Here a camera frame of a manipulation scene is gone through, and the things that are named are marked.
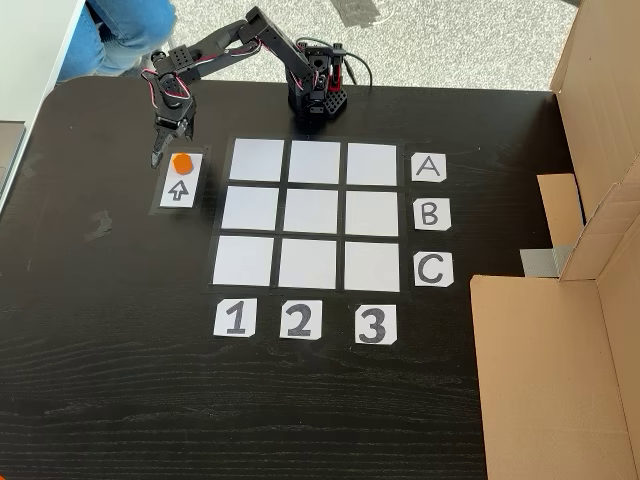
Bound black floor tape patch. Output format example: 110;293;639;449
332;0;382;29

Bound paper label number 1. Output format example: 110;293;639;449
213;298;257;339

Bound paper label letter A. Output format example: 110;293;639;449
411;153;448;184

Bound clear tape scrap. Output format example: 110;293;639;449
83;209;115;242

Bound paper label letter B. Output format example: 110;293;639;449
413;197;452;232

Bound red and black clamp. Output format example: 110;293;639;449
326;43;350;97

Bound white arrow paper sheet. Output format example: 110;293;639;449
159;152;204;209

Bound paper label number 3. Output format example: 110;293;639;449
354;304;399;345

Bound white nine-square paper grid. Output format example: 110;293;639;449
208;135;406;295

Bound white side table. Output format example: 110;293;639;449
0;0;89;216

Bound brown cardboard panel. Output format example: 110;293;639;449
537;0;640;281
469;164;640;480

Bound paper label number 2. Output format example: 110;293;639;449
279;299;324;341

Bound person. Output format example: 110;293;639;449
57;0;177;82

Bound black power cable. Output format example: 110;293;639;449
342;49;374;88

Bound paper label letter C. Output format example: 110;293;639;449
413;251;455;288

